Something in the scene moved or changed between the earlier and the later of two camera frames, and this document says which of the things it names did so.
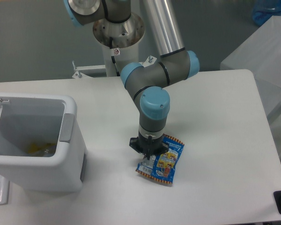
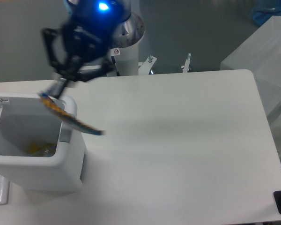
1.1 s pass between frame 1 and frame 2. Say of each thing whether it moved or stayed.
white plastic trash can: stayed
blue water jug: stayed
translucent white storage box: stayed
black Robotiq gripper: moved
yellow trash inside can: stayed
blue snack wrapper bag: moved
